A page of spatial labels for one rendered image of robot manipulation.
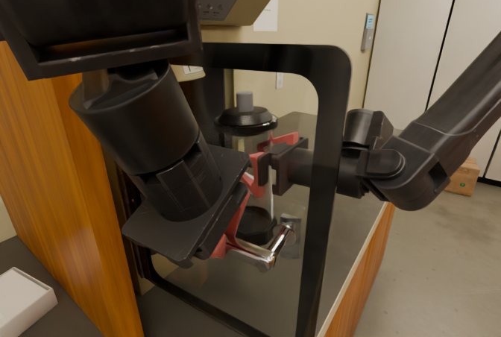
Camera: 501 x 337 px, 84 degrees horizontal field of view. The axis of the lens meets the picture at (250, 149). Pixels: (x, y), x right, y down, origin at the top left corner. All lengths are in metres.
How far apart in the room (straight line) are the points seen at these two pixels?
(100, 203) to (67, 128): 0.09
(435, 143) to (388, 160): 0.05
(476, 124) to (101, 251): 0.45
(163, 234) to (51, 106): 0.18
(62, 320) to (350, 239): 0.60
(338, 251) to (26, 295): 0.61
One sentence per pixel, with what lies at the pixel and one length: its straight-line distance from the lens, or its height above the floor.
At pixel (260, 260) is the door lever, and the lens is 0.27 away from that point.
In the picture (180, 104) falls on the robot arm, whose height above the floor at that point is 1.36.
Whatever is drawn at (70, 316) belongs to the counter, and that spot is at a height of 0.94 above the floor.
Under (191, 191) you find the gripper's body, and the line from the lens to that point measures 0.19.
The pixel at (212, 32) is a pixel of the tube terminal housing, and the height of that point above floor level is 1.40.
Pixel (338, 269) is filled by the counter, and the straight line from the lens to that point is 0.66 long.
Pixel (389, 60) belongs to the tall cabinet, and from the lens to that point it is 3.36.
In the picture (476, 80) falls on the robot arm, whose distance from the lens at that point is 0.42.
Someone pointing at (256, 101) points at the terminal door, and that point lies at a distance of 0.26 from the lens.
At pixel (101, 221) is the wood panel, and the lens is 0.37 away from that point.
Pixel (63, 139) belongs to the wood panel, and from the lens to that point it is 0.34.
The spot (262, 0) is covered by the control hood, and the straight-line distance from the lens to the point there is 0.57.
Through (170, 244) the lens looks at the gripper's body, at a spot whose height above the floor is 1.26.
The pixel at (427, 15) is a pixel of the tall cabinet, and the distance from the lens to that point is 3.31.
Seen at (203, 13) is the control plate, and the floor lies 1.43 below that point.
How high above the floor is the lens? 1.40
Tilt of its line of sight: 23 degrees down
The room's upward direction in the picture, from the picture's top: straight up
